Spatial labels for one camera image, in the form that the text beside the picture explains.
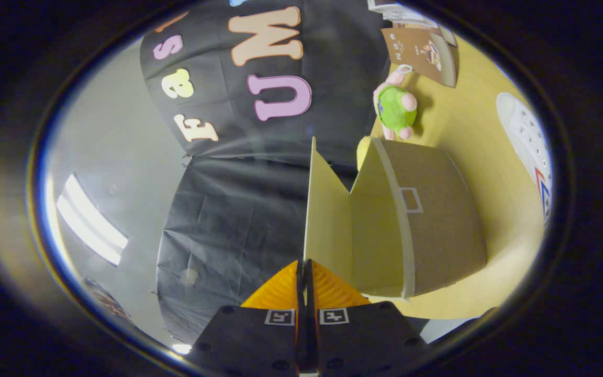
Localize white patterned cover book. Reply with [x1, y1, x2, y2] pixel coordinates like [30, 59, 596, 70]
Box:
[384, 10, 439, 30]

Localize brown cover book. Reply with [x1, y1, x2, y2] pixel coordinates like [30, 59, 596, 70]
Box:
[382, 27, 457, 88]

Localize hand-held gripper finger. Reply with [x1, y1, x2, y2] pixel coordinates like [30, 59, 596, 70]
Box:
[307, 259, 430, 377]
[186, 260, 307, 377]

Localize beige fabric storage box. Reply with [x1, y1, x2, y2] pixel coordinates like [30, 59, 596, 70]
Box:
[304, 136, 487, 300]

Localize yellow plush ball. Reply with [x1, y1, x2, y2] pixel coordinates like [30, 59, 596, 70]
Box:
[356, 136, 374, 171]

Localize white canvas shoe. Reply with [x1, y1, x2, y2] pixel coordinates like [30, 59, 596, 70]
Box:
[496, 93, 553, 225]

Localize green and pink plush toy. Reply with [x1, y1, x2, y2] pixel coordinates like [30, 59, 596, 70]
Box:
[373, 71, 418, 141]

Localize ceiling light panel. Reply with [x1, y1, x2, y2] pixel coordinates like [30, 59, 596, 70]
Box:
[55, 173, 129, 267]

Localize black backdrop cloth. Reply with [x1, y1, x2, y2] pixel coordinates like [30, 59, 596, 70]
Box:
[140, 0, 392, 343]

